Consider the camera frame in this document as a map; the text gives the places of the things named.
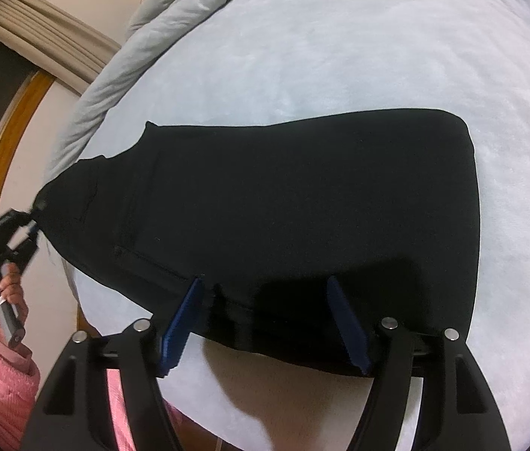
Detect wooden window frame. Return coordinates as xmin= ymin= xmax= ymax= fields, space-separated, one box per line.
xmin=0 ymin=73 xmax=54 ymax=287

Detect person's pink fleece clothing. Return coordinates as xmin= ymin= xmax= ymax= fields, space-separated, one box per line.
xmin=105 ymin=370 xmax=185 ymax=451

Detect grey duvet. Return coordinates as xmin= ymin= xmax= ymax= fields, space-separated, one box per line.
xmin=41 ymin=0 xmax=289 ymax=198

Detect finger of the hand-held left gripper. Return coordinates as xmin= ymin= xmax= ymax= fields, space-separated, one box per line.
xmin=13 ymin=223 xmax=41 ymax=257
xmin=8 ymin=204 xmax=44 ymax=226

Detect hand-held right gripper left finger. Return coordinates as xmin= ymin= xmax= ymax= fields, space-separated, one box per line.
xmin=20 ymin=276 xmax=207 ymax=451

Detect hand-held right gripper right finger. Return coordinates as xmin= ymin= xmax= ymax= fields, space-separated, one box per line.
xmin=326 ymin=275 xmax=512 ymax=451

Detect white bed sheet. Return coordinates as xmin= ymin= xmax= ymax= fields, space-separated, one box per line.
xmin=60 ymin=0 xmax=530 ymax=451

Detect black pants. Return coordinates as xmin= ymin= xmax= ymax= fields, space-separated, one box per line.
xmin=30 ymin=108 xmax=482 ymax=379

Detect beige curtain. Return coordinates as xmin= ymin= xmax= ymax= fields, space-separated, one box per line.
xmin=0 ymin=0 xmax=122 ymax=97

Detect person's left hand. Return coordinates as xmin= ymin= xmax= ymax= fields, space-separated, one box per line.
xmin=0 ymin=268 xmax=31 ymax=360

